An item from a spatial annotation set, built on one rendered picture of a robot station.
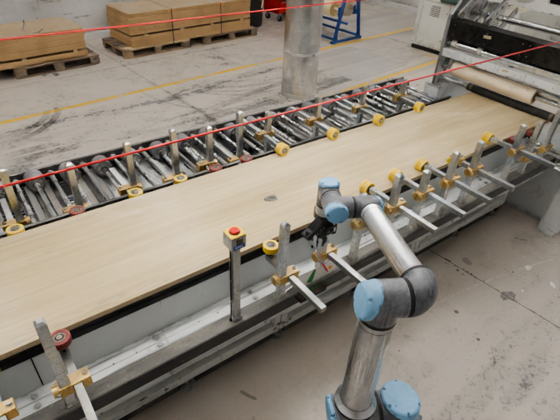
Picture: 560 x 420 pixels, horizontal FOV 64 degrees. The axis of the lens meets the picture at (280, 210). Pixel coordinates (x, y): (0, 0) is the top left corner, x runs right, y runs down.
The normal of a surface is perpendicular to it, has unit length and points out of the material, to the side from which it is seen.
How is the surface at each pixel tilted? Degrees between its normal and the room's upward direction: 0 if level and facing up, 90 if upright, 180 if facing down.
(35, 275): 0
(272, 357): 0
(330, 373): 0
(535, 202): 90
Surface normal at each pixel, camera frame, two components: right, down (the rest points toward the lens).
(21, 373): 0.59, 0.50
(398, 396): 0.14, -0.80
